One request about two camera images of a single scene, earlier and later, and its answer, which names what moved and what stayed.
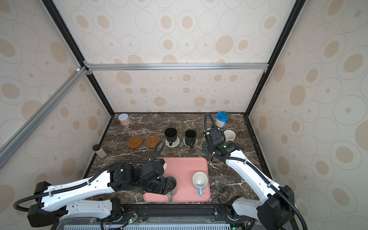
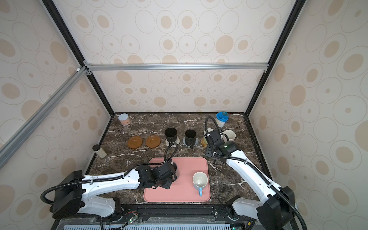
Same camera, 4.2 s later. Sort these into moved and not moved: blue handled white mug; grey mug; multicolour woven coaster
Moved: grey mug
Not moved: multicolour woven coaster; blue handled white mug
